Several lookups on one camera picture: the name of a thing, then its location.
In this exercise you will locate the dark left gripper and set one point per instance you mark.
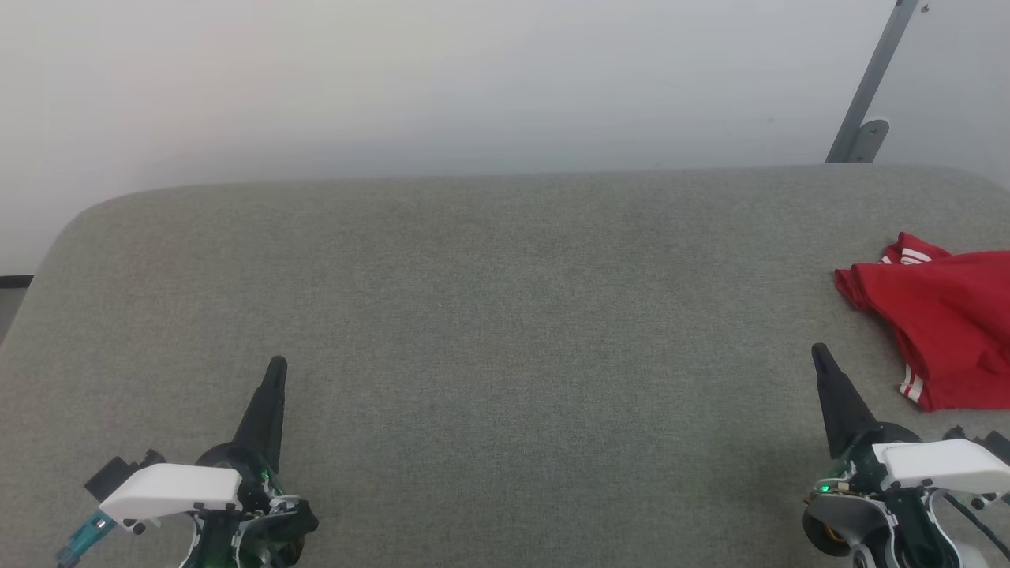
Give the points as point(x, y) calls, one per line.
point(268, 536)

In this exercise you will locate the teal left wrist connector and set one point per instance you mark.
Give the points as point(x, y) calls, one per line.
point(83, 536)

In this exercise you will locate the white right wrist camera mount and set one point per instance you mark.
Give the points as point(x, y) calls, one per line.
point(947, 465)

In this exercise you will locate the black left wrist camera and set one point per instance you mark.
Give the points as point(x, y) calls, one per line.
point(110, 476)

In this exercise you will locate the grey pole wall bracket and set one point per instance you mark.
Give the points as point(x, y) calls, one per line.
point(870, 138)

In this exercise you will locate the red and white jersey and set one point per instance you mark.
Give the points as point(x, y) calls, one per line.
point(947, 315)

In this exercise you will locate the grey metal pole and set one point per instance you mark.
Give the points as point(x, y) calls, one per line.
point(872, 75)

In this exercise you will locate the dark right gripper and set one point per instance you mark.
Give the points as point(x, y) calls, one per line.
point(907, 528)

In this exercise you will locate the grey fabric sofa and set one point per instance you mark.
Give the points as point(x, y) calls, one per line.
point(505, 355)

